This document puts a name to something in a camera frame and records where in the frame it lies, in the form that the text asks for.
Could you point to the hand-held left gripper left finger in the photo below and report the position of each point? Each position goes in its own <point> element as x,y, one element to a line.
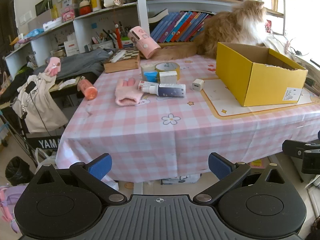
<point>101,166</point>

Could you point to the pink fuzzy glove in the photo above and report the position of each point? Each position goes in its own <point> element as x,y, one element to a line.
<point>126,95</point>

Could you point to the fluffy orange white cat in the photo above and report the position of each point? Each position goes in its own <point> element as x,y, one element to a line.
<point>230,30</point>

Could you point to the thick grey book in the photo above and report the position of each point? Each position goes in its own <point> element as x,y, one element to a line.
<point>157,16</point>

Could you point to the blue tissue packet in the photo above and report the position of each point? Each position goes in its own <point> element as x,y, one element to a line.
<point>34,33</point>

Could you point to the wooden chess box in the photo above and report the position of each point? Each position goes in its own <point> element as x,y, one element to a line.
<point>122,65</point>

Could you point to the black photo frame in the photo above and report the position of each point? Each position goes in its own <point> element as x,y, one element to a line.
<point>43,6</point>

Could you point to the red slender ornament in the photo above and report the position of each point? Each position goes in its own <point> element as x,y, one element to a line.
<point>119,38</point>

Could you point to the pink checked tablecloth desktop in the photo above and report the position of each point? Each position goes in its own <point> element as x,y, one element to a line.
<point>150,135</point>

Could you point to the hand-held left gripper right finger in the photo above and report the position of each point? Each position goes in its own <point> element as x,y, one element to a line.
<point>220,166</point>

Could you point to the white plastic bag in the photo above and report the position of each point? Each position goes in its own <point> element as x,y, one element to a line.
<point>47,160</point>

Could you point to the orange pink bottle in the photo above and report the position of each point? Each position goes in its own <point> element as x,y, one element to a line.
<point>88,91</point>

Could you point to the pink cylindrical case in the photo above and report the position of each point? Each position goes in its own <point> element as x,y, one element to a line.
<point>146,43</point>

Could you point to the yellow tape roll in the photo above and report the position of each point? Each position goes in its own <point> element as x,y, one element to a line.
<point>167,65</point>

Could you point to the white carton with red label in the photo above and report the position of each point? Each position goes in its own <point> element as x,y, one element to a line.
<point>143,86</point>

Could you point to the navy white spray bottle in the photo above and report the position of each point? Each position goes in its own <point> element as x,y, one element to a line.
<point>170,90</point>

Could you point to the row of colourful books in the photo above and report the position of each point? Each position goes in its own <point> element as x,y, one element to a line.
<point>175,27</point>

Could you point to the pink purple backpack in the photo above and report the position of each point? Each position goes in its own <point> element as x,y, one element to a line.
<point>7,200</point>

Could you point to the fuzzy grey cloth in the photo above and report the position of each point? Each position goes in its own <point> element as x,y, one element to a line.
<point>315,228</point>

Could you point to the white garment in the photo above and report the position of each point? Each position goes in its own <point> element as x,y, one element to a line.
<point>42,110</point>

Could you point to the pink glove with white patch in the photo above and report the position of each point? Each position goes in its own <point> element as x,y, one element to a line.
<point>53,66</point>

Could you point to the yellow white cup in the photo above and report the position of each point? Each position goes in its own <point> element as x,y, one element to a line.
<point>95,1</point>

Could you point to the white paper sheet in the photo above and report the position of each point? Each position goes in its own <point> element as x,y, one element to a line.
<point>67,83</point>

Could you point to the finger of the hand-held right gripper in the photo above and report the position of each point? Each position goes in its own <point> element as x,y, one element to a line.
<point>293,147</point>

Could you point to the black digital piano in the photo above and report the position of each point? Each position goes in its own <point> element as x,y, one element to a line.
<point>46,143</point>

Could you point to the white shelf unit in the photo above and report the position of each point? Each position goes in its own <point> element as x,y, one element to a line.
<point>141,0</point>

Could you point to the black trash bag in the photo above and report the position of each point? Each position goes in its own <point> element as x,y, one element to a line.
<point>17,171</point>

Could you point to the small white box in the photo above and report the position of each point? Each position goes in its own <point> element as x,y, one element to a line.
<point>168,77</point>

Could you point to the clear plastic tube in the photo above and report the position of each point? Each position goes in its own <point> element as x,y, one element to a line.
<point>118,55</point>

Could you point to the white printed packet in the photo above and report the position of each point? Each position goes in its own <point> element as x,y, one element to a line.
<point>52,24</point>

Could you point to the red round jar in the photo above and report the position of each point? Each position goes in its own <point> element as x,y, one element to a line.
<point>85,8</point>

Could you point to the pen holder with pens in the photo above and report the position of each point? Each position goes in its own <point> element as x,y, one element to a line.
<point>105,43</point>

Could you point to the pink printed box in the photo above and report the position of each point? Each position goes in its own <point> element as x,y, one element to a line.
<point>68,12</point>

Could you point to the white charger plug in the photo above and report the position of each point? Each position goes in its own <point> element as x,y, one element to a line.
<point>197,85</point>

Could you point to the white box with red stripe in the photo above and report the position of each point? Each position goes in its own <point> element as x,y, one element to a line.
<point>71,48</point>

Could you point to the yellow cardboard box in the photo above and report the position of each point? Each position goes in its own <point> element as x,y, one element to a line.
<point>270,87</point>

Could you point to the small blue box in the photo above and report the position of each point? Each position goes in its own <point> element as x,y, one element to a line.
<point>150,77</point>

